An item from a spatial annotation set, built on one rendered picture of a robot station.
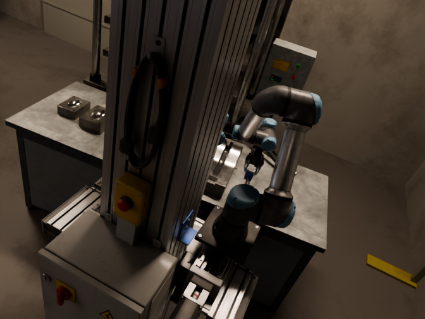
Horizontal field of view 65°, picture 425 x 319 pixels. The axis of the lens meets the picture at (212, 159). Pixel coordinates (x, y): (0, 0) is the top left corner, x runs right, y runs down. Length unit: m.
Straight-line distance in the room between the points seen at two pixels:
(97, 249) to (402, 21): 3.57
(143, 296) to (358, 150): 3.77
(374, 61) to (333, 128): 0.88
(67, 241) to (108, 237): 0.11
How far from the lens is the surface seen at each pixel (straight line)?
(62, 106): 2.39
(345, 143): 4.42
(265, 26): 2.25
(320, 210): 2.16
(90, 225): 1.12
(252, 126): 1.48
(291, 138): 1.30
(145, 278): 1.01
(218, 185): 1.88
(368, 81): 4.13
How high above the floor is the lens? 2.08
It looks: 36 degrees down
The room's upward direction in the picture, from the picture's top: 17 degrees clockwise
